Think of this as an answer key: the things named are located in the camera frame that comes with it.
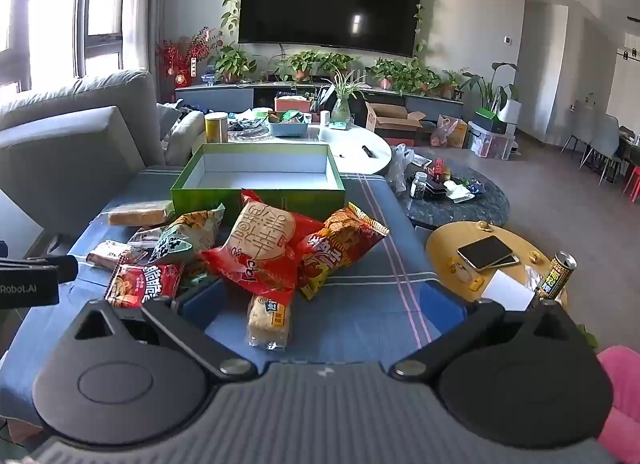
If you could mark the green cardboard box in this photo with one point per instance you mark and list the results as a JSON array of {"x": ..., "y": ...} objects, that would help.
[{"x": 210, "y": 196}]

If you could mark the black marker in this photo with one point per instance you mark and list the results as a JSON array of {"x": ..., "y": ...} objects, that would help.
[{"x": 368, "y": 151}]

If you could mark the clear wafer packet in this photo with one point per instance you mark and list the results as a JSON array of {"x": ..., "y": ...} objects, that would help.
[{"x": 135, "y": 216}]

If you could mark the yellow drink can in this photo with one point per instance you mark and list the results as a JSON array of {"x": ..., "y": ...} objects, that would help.
[{"x": 555, "y": 276}]

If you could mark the grey television cabinet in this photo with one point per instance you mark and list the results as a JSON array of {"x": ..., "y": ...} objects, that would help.
[{"x": 215, "y": 92}]

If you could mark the white paper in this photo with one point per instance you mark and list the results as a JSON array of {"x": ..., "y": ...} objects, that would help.
[{"x": 507, "y": 291}]

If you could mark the orange plastic bag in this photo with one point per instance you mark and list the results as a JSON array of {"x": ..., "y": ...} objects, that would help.
[{"x": 447, "y": 131}]

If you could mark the yellow round table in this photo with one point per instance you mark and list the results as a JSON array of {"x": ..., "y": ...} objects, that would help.
[{"x": 450, "y": 244}]

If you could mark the large-leaf plant in white pot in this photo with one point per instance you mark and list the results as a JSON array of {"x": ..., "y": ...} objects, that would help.
[{"x": 510, "y": 108}]

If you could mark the small red snack packet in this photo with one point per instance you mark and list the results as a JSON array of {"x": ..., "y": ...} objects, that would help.
[{"x": 140, "y": 284}]

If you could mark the red flower decoration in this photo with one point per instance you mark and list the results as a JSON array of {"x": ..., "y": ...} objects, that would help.
[{"x": 182, "y": 56}]

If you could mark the row of potted plants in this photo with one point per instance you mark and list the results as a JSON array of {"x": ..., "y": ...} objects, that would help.
[{"x": 230, "y": 63}]

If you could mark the open cardboard box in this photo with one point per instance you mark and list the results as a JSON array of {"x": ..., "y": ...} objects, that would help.
[{"x": 395, "y": 126}]

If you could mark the small red box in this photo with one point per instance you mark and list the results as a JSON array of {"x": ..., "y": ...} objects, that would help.
[{"x": 439, "y": 167}]

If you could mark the red stool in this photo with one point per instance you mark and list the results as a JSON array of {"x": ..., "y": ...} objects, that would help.
[{"x": 632, "y": 181}]

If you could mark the white food containers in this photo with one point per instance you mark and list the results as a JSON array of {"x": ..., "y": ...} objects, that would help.
[{"x": 460, "y": 191}]

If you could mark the glass jar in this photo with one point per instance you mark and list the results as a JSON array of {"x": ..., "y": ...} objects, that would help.
[{"x": 419, "y": 186}]

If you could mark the blue striped cloth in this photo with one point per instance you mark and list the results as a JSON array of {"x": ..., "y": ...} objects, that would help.
[{"x": 350, "y": 324}]

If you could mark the red yellow chips packet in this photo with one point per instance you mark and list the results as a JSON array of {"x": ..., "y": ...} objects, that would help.
[{"x": 340, "y": 239}]

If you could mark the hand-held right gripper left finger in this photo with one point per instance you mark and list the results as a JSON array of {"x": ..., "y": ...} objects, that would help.
[{"x": 197, "y": 301}]

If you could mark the light blue basket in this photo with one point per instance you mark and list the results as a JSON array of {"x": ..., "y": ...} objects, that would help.
[{"x": 287, "y": 131}]

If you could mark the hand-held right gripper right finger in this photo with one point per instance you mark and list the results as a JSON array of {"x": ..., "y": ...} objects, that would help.
[{"x": 452, "y": 339}]

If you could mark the small teal box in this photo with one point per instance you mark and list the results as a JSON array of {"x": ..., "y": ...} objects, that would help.
[{"x": 340, "y": 125}]

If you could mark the white oval table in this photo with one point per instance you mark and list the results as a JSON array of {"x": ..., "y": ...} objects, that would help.
[{"x": 355, "y": 138}]

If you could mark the white plastic bag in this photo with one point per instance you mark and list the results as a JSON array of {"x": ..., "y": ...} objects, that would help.
[{"x": 400, "y": 168}]

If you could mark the small brown snack packet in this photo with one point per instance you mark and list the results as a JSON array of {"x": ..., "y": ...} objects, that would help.
[{"x": 107, "y": 254}]

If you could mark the glass dish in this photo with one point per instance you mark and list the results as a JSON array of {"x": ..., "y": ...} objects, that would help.
[{"x": 247, "y": 128}]

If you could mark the orange box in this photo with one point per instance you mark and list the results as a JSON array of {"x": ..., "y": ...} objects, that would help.
[{"x": 292, "y": 104}]

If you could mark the mint green chips packet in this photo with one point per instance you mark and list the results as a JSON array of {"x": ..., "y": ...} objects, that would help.
[{"x": 175, "y": 244}]

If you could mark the grey sofa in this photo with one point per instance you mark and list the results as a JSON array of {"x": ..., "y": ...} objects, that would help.
[{"x": 75, "y": 143}]

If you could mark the grey dining chair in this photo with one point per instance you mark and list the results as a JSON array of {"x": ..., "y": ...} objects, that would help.
[
  {"x": 585, "y": 133},
  {"x": 607, "y": 143}
]

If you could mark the person's pink-clothed leg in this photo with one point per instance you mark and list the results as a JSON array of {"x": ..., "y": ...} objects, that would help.
[{"x": 622, "y": 404}]

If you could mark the spider plant in glass vase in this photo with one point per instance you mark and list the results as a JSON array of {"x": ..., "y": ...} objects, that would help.
[{"x": 341, "y": 111}]

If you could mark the large red rice cracker packet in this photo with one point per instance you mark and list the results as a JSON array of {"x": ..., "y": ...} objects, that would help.
[{"x": 260, "y": 244}]

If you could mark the dark round rug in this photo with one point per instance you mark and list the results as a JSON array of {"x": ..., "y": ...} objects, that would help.
[{"x": 480, "y": 214}]

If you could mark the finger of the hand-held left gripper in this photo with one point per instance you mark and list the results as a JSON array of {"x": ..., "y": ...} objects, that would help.
[{"x": 57, "y": 268}]

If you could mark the pale cracker packet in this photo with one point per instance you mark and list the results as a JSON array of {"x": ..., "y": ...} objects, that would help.
[{"x": 270, "y": 324}]

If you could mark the green box on bin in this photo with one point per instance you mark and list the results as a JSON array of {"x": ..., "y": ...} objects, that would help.
[{"x": 487, "y": 118}]

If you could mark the clear storage bin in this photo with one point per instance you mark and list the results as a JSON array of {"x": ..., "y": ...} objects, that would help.
[{"x": 492, "y": 143}]

